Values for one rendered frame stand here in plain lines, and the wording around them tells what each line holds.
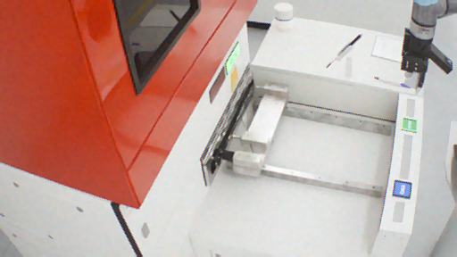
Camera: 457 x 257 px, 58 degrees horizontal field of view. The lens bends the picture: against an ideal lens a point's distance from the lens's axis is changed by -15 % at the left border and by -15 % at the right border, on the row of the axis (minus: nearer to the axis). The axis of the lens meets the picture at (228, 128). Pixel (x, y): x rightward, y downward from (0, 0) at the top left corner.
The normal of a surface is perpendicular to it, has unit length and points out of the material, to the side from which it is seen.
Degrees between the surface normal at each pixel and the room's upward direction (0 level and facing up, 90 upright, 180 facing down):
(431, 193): 0
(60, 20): 90
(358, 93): 90
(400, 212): 0
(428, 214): 0
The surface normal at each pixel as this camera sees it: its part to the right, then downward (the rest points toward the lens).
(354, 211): -0.09, -0.70
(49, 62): -0.33, 0.69
